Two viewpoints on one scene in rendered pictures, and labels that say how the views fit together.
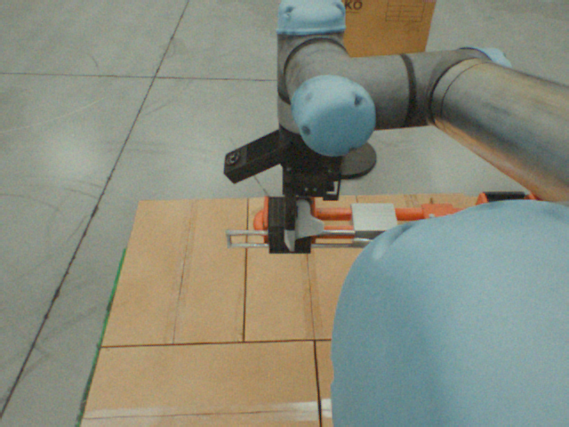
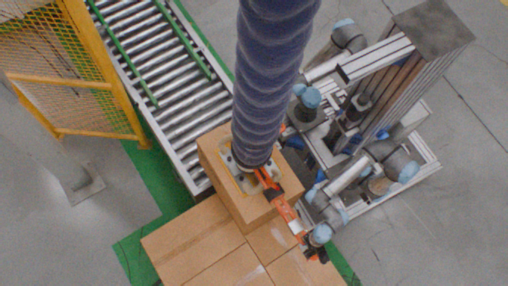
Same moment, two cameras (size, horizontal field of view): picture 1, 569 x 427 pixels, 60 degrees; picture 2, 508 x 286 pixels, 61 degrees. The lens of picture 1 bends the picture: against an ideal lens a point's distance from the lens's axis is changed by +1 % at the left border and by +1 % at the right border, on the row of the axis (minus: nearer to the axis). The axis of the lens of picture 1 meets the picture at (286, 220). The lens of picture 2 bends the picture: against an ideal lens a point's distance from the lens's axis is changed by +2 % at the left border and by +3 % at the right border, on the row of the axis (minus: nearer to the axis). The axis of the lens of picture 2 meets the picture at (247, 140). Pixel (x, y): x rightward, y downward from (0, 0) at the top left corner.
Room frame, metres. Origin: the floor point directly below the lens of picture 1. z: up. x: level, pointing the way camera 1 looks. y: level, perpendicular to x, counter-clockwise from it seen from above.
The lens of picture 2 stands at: (1.07, 0.03, 3.44)
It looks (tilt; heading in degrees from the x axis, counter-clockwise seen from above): 68 degrees down; 232
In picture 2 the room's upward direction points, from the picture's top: 7 degrees clockwise
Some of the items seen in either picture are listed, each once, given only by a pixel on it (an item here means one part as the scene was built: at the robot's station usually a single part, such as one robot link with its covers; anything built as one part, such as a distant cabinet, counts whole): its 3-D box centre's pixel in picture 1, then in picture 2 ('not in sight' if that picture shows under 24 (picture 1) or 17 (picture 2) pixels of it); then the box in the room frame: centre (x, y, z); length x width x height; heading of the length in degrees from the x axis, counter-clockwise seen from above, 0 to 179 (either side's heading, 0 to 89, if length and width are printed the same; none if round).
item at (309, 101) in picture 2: not in sight; (310, 98); (0.05, -0.73, 1.20); 0.13 x 0.12 x 0.14; 86
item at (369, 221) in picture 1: (372, 225); (295, 227); (0.55, -0.14, 1.20); 0.07 x 0.07 x 0.04; 0
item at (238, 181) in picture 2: not in sight; (235, 169); (0.64, -0.61, 1.10); 0.34 x 0.10 x 0.05; 90
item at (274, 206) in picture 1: (289, 220); (308, 250); (0.55, -0.01, 1.20); 0.08 x 0.07 x 0.05; 90
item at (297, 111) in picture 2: not in sight; (307, 108); (0.05, -0.73, 1.09); 0.15 x 0.15 x 0.10
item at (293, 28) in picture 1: (309, 50); (321, 234); (0.53, -0.03, 1.50); 0.09 x 0.08 x 0.11; 8
